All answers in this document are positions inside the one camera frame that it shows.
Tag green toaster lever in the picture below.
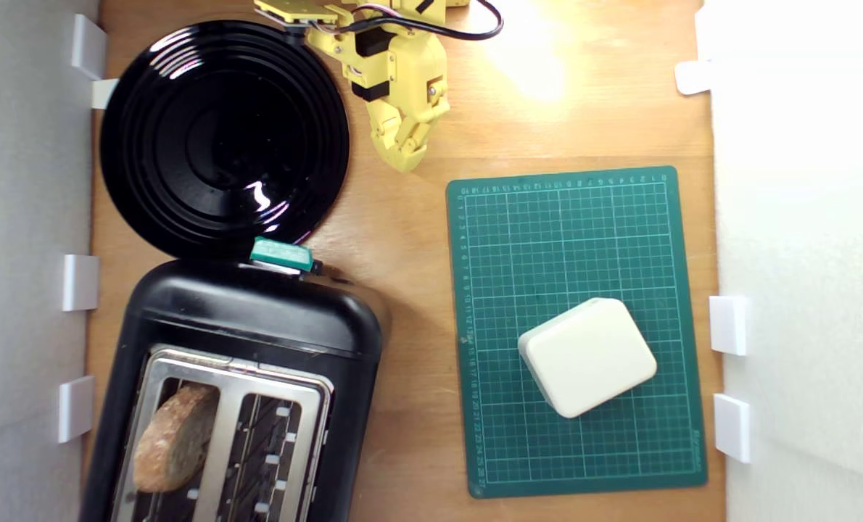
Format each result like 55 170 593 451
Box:
249 236 315 273

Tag green cutting mat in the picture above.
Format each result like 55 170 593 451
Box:
445 165 709 500

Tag brown bread slice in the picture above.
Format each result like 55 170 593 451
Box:
132 384 220 494

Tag black two-slot toaster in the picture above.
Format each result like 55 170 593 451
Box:
78 259 386 522

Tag black round plate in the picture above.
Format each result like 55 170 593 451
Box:
100 20 351 261

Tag yellow gripper camera box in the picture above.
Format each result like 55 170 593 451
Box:
253 0 339 30

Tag white rounded block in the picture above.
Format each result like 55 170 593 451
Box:
517 297 658 420

